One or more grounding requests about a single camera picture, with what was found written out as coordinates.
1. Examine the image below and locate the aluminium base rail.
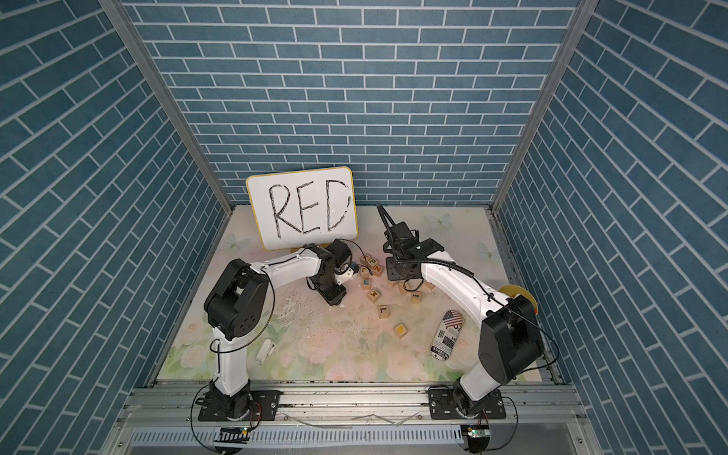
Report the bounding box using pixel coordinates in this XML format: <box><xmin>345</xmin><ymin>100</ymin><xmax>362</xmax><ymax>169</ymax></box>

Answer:
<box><xmin>102</xmin><ymin>381</ymin><xmax>598</xmax><ymax>454</ymax></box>

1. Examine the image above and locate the wooden block purple L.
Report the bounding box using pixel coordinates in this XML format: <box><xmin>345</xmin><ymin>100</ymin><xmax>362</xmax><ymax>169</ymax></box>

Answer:
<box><xmin>378</xmin><ymin>305</ymin><xmax>391</xmax><ymax>319</ymax></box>

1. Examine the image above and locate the wooden block brown W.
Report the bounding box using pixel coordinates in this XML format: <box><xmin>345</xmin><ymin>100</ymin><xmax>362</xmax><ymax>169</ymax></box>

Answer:
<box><xmin>368</xmin><ymin>289</ymin><xmax>381</xmax><ymax>303</ymax></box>

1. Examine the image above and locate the wooden block yellow letter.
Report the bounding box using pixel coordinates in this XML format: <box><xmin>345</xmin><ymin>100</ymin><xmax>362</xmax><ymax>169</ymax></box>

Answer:
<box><xmin>394</xmin><ymin>323</ymin><xmax>409</xmax><ymax>339</ymax></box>

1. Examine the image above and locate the flag printed metal tin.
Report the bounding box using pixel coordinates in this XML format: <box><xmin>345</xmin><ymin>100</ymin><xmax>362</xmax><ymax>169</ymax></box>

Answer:
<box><xmin>430</xmin><ymin>310</ymin><xmax>464</xmax><ymax>361</ymax></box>

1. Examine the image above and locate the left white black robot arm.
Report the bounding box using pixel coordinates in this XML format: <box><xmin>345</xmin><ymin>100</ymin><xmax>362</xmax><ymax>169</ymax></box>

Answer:
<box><xmin>204</xmin><ymin>240</ymin><xmax>359</xmax><ymax>421</ymax></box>

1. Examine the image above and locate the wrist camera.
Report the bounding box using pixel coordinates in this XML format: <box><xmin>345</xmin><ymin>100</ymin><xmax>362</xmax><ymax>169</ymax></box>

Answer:
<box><xmin>335</xmin><ymin>263</ymin><xmax>359</xmax><ymax>286</ymax></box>
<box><xmin>377</xmin><ymin>204</ymin><xmax>419</xmax><ymax>258</ymax></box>

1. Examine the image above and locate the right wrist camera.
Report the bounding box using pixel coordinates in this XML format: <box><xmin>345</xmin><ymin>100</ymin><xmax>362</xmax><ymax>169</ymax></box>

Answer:
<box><xmin>377</xmin><ymin>204</ymin><xmax>419</xmax><ymax>258</ymax></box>

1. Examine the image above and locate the wooden whiteboard easel stand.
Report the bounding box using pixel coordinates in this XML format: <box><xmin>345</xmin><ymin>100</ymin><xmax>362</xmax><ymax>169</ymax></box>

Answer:
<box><xmin>291</xmin><ymin>246</ymin><xmax>313</xmax><ymax>257</ymax></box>

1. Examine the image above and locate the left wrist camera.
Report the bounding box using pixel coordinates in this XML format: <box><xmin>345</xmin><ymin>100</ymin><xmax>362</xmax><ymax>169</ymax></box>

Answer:
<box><xmin>335</xmin><ymin>263</ymin><xmax>359</xmax><ymax>286</ymax></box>

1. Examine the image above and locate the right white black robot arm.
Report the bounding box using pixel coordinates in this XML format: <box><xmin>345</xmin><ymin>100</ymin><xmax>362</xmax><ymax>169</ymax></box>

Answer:
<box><xmin>383</xmin><ymin>239</ymin><xmax>544</xmax><ymax>417</ymax></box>

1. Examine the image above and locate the white whiteboard reading RED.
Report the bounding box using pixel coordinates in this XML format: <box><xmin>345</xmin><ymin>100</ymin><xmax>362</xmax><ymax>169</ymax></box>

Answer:
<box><xmin>246</xmin><ymin>167</ymin><xmax>358</xmax><ymax>250</ymax></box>

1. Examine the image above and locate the yellow marker cup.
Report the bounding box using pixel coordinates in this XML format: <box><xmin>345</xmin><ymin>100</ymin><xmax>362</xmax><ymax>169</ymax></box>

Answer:
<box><xmin>499</xmin><ymin>284</ymin><xmax>538</xmax><ymax>314</ymax></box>

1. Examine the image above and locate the small white eraser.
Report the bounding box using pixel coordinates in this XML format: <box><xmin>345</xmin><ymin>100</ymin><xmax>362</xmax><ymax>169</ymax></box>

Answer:
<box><xmin>255</xmin><ymin>339</ymin><xmax>276</xmax><ymax>364</ymax></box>

